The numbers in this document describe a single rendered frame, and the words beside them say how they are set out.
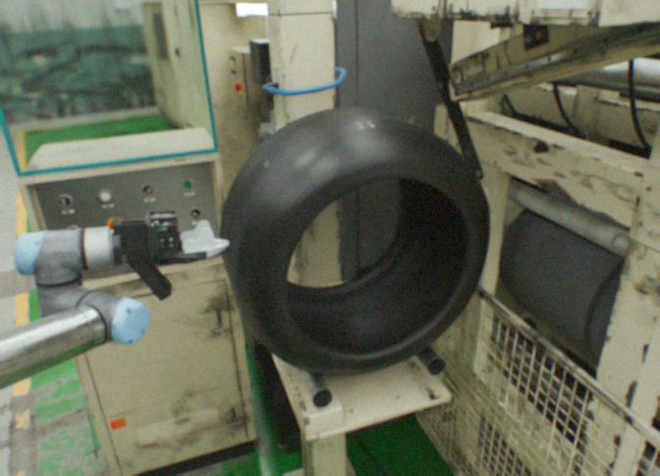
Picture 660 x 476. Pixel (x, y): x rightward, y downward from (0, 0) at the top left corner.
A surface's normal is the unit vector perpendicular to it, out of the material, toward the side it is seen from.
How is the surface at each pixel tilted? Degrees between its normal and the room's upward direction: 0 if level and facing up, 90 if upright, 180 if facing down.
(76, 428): 0
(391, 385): 0
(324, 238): 90
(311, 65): 90
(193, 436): 90
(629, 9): 90
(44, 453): 0
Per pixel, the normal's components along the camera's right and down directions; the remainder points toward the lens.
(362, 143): 0.11, -0.39
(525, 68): -0.94, 0.17
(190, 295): 0.33, 0.39
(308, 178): -0.18, -0.23
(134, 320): 0.91, 0.15
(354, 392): -0.04, -0.91
